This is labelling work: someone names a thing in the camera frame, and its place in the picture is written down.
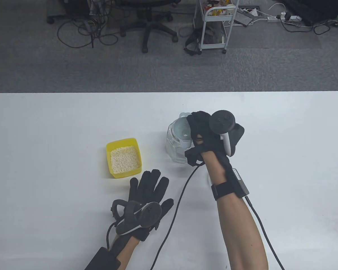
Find person's right hand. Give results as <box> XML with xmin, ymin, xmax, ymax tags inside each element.
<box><xmin>185</xmin><ymin>111</ymin><xmax>245</xmax><ymax>167</ymax></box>

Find person's left hand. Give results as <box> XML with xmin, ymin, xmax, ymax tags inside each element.
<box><xmin>110</xmin><ymin>169</ymin><xmax>174</xmax><ymax>242</ymax></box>

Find pale grey funnel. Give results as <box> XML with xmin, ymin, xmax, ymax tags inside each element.
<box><xmin>176</xmin><ymin>113</ymin><xmax>194</xmax><ymax>148</ymax></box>

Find clear glass jar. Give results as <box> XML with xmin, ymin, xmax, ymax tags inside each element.
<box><xmin>166</xmin><ymin>118</ymin><xmax>193</xmax><ymax>164</ymax></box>

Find white rice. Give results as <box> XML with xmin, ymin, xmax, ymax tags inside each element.
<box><xmin>110</xmin><ymin>146</ymin><xmax>140</xmax><ymax>174</ymax></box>

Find yellow plastic box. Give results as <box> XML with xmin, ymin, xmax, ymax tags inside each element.
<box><xmin>106</xmin><ymin>138</ymin><xmax>143</xmax><ymax>179</ymax></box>

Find person's left forearm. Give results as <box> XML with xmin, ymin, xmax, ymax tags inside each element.
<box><xmin>116</xmin><ymin>236</ymin><xmax>139</xmax><ymax>270</ymax></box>

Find person's right forearm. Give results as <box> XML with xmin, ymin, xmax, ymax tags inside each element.
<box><xmin>202</xmin><ymin>150</ymin><xmax>269</xmax><ymax>270</ymax></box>

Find black white right hand controller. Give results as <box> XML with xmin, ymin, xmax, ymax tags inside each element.
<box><xmin>209</xmin><ymin>109</ymin><xmax>236</xmax><ymax>157</ymax></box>

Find black white hand controller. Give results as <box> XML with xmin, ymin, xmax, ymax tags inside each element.
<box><xmin>209</xmin><ymin>109</ymin><xmax>236</xmax><ymax>157</ymax></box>
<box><xmin>111</xmin><ymin>199</ymin><xmax>162</xmax><ymax>235</ymax></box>

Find black white left hand controller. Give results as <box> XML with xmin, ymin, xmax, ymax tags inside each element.
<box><xmin>111</xmin><ymin>199</ymin><xmax>162</xmax><ymax>235</ymax></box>

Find black right wrist sensor box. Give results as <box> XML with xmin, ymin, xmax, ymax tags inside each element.
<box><xmin>231</xmin><ymin>168</ymin><xmax>250</xmax><ymax>197</ymax></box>

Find black wrist sensor box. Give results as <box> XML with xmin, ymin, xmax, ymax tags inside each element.
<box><xmin>231</xmin><ymin>168</ymin><xmax>250</xmax><ymax>197</ymax></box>
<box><xmin>84</xmin><ymin>247</ymin><xmax>121</xmax><ymax>270</ymax></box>

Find black left wrist sensor box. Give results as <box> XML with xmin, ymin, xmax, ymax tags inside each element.
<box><xmin>84</xmin><ymin>247</ymin><xmax>121</xmax><ymax>270</ymax></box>

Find white wheeled cart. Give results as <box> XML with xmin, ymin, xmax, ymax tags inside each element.
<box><xmin>194</xmin><ymin>0</ymin><xmax>240</xmax><ymax>55</ymax></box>

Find black bag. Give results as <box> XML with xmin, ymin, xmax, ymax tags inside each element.
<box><xmin>184</xmin><ymin>21</ymin><xmax>226</xmax><ymax>56</ymax></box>

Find black office chair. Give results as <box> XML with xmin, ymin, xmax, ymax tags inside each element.
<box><xmin>120</xmin><ymin>0</ymin><xmax>181</xmax><ymax>53</ymax></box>

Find black equipment pile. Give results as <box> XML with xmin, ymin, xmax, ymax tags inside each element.
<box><xmin>280</xmin><ymin>0</ymin><xmax>338</xmax><ymax>26</ymax></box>

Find dark chair base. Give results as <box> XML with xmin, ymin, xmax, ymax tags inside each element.
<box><xmin>46</xmin><ymin>0</ymin><xmax>91</xmax><ymax>24</ymax></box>

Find black right glove cable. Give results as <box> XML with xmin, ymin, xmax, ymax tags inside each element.
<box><xmin>149</xmin><ymin>164</ymin><xmax>205</xmax><ymax>270</ymax></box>

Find black right wrist strap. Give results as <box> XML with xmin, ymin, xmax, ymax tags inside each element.
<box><xmin>211</xmin><ymin>182</ymin><xmax>243</xmax><ymax>201</ymax></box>

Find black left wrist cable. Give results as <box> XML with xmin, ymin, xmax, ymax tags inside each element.
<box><xmin>105</xmin><ymin>222</ymin><xmax>119</xmax><ymax>251</ymax></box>

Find black right wrist box cable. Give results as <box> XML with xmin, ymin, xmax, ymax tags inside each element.
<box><xmin>244</xmin><ymin>196</ymin><xmax>285</xmax><ymax>270</ymax></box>

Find black floor cables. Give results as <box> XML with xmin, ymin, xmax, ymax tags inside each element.
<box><xmin>57</xmin><ymin>16</ymin><xmax>119</xmax><ymax>48</ymax></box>

